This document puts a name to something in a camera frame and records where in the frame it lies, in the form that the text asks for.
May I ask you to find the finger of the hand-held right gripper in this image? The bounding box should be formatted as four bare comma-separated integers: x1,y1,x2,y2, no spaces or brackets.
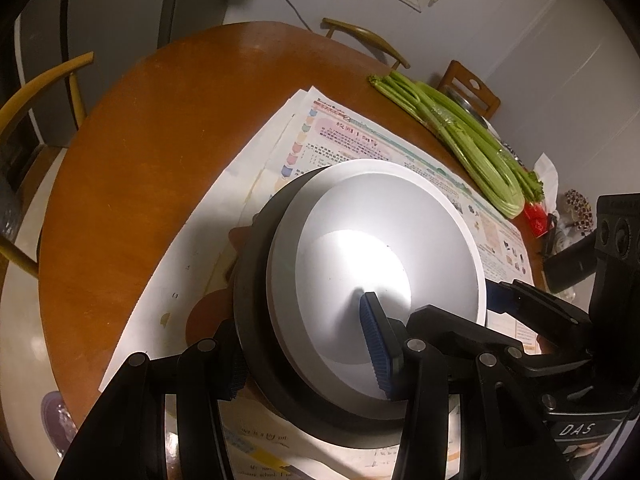
486,280,593,341
406,304,591,376

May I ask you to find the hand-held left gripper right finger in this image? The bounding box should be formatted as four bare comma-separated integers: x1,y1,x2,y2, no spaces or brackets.
359,291,566,480

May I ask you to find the red tissue pack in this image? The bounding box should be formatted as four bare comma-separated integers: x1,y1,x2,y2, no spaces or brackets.
522,152,561,238

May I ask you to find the square-back wooden chair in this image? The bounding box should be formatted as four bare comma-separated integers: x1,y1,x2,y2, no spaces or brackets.
439,60,502,121

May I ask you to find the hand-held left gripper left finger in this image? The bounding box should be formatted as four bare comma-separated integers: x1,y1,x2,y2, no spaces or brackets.
52,317,246,480

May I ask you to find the white printed noodle cup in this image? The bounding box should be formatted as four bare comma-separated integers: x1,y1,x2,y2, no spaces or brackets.
266,159,488,408

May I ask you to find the curved yellow wooden chair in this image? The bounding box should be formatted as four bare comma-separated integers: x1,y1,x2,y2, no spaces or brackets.
0,51,96,281

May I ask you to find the purple round object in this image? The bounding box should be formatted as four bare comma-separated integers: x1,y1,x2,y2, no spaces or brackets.
40,391,81,456

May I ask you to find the black thermos bottle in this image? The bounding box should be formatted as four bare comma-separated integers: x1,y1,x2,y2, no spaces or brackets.
542,235,598,295

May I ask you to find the small steel bowl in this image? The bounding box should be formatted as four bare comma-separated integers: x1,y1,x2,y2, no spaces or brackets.
442,85,493,128

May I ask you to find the celery bunch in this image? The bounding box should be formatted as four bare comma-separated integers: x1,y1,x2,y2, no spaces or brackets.
369,71,546,218

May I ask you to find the grey refrigerator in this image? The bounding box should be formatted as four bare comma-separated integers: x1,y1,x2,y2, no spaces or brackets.
12,0,236,126

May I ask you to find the orange crab-shaped plate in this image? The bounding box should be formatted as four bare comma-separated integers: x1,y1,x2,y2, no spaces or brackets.
185,224,256,356

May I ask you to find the printed newspaper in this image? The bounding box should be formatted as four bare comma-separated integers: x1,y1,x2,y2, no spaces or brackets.
97,86,541,480

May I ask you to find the brown spotted cloth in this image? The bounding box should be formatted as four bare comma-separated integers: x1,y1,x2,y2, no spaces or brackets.
564,189,596,233

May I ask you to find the curved brown wooden chair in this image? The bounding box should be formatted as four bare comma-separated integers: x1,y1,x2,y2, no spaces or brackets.
321,17,412,71

